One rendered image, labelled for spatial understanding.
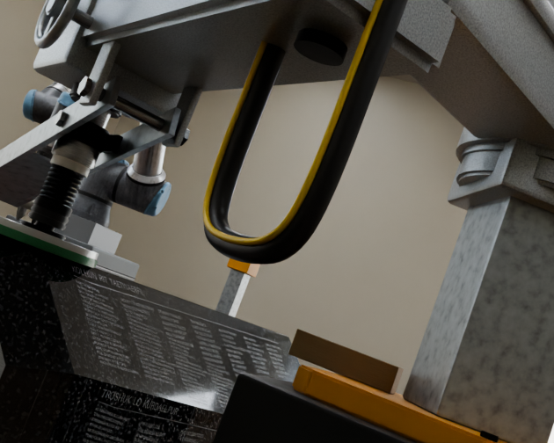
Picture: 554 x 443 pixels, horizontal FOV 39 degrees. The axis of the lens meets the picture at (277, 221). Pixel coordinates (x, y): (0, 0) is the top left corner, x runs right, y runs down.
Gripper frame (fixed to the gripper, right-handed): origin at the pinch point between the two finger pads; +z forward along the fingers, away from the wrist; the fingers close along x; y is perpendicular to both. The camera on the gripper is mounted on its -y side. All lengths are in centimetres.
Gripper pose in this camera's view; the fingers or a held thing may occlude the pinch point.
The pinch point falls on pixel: (28, 219)
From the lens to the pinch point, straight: 224.6
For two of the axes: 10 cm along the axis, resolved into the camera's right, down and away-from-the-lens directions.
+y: -8.3, -3.2, 4.5
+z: -3.9, 9.2, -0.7
